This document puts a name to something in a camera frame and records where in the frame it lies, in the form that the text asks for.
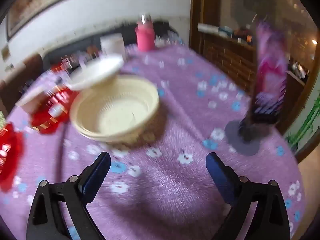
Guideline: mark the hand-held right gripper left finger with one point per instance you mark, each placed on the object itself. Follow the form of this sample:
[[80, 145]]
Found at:
[[96, 180]]

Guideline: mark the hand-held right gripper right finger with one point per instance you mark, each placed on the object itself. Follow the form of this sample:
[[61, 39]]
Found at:
[[220, 180]]

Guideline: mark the cream plastic colander basket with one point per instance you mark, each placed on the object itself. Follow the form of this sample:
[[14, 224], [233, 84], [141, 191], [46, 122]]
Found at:
[[117, 110]]

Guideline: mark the grey phone stand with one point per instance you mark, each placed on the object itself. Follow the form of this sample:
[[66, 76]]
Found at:
[[243, 145]]

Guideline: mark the purple floral tablecloth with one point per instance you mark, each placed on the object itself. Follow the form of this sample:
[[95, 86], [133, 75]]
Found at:
[[162, 180]]

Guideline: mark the red plate with gold rim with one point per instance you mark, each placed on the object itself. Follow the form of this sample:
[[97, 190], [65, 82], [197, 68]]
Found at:
[[58, 68], [50, 120]]

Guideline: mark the red packet at left edge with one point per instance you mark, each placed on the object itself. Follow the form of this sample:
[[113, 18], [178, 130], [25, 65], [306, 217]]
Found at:
[[10, 160]]

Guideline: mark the purple pink package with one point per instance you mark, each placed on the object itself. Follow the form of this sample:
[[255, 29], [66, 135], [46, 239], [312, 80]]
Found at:
[[270, 75]]

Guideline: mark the brown wooden cabinet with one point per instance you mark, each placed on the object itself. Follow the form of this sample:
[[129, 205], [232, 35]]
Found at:
[[225, 55]]

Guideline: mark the brown chair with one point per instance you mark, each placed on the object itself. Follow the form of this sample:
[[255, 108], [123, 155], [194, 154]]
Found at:
[[25, 72]]

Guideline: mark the white plastic jar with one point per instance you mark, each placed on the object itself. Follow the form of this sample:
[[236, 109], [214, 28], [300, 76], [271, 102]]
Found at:
[[112, 45]]

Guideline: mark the black sofa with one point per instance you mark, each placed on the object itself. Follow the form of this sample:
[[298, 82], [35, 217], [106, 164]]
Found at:
[[82, 42]]

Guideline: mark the bottle in pink knit sleeve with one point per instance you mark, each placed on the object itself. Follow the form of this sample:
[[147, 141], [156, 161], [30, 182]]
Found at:
[[145, 37]]

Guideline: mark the green bamboo wall sticker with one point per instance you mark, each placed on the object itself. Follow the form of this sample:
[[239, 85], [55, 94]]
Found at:
[[305, 125]]

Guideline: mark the framed wall picture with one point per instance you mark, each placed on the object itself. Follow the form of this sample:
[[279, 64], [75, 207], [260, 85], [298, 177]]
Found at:
[[37, 2]]

